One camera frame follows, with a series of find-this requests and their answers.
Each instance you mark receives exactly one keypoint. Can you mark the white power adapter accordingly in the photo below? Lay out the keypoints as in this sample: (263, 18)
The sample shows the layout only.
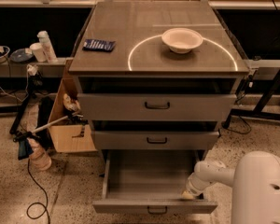
(32, 69)

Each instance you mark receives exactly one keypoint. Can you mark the grey bottom drawer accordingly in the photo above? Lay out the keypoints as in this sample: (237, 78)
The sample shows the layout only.
(150, 182)

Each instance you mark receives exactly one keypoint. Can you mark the black metal stand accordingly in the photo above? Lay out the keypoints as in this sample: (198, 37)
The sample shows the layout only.
(257, 112)

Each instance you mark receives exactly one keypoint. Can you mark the grey drawer cabinet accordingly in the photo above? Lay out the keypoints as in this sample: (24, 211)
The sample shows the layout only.
(141, 63)

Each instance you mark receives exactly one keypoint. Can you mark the cardboard box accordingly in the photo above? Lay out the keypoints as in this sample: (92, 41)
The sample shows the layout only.
(68, 135)

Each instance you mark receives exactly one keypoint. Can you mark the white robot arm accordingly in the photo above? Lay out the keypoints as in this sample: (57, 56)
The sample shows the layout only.
(255, 183)

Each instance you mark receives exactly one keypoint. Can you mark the white grabber stick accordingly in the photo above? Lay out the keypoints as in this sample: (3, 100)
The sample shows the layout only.
(20, 137)

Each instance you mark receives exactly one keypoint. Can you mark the blue snack packet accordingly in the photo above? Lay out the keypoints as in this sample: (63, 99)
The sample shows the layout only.
(98, 45)

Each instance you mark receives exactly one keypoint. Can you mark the white spray can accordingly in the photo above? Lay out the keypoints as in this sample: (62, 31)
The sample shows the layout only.
(45, 42)

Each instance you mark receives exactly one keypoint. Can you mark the white paper cup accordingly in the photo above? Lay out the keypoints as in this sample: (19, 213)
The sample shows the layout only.
(38, 52)

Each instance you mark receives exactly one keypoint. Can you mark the grey drawer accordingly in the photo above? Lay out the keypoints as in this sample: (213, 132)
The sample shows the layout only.
(155, 140)
(164, 107)
(150, 182)

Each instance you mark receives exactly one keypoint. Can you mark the grey middle drawer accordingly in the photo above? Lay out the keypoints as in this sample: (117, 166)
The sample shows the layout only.
(155, 140)

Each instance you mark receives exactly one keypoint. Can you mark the grey top drawer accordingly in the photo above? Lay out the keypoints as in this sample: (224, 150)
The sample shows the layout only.
(164, 107)

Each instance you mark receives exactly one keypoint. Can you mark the cream foam gripper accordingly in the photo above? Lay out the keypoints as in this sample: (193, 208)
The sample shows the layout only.
(194, 185)

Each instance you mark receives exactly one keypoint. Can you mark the white bowl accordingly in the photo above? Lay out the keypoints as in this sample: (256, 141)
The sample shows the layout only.
(181, 40)

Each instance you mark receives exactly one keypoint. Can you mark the blue plate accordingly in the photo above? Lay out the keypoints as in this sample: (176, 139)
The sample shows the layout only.
(22, 56)

